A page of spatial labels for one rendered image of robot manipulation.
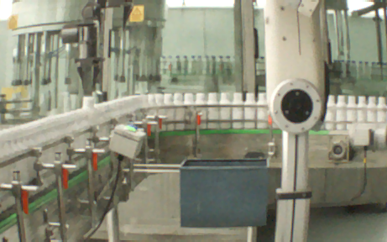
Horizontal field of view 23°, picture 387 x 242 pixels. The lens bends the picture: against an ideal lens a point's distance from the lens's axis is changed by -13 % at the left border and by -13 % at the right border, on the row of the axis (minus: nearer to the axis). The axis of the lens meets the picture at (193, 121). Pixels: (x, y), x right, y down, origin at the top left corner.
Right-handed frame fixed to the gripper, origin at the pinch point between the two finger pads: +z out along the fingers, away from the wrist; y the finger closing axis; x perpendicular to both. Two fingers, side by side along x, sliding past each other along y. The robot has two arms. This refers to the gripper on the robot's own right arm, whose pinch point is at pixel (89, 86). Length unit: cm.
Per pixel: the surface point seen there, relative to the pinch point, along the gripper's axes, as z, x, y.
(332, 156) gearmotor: 36, -144, -89
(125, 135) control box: 14.2, 25.3, -15.1
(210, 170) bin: 30, -39, -36
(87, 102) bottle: 4.9, 1.4, 0.2
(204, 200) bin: 41, -39, -34
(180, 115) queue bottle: 16, -158, -17
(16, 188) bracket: 17, 148, -9
